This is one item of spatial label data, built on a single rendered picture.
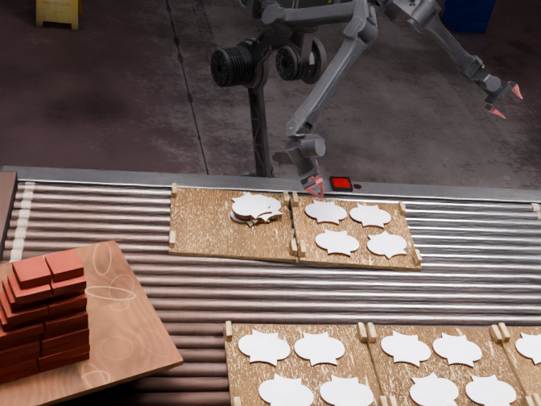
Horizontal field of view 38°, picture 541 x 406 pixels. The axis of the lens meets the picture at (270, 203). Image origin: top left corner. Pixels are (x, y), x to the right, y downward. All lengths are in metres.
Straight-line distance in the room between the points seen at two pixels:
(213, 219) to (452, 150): 2.86
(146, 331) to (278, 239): 0.68
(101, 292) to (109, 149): 2.51
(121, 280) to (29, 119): 2.78
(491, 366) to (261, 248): 0.79
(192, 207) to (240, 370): 0.72
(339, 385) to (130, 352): 0.57
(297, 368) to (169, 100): 3.22
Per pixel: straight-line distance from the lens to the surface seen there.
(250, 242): 2.53
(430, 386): 2.23
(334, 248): 2.56
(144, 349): 2.02
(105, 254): 2.28
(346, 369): 2.20
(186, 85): 5.33
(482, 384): 2.30
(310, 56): 3.20
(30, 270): 1.80
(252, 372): 2.14
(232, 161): 4.60
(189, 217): 2.60
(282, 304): 2.36
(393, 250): 2.62
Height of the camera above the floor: 2.53
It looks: 36 degrees down
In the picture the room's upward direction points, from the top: 10 degrees clockwise
